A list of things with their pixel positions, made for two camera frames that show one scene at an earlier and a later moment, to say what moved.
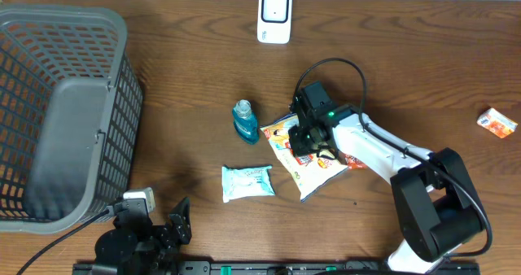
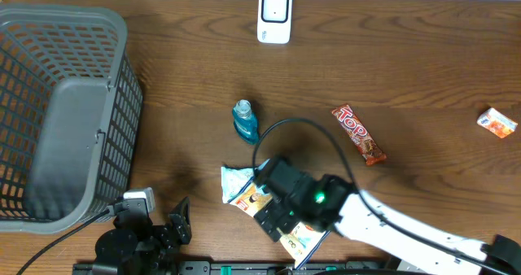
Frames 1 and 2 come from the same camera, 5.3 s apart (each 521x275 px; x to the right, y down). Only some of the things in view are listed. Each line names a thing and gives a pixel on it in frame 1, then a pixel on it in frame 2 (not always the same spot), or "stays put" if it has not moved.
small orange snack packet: [496, 123] stays put
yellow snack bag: [307, 173] to [302, 241]
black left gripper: [171, 240] stays put
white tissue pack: [247, 181] stays put
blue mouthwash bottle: [246, 123] stays put
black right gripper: [296, 147] to [284, 225]
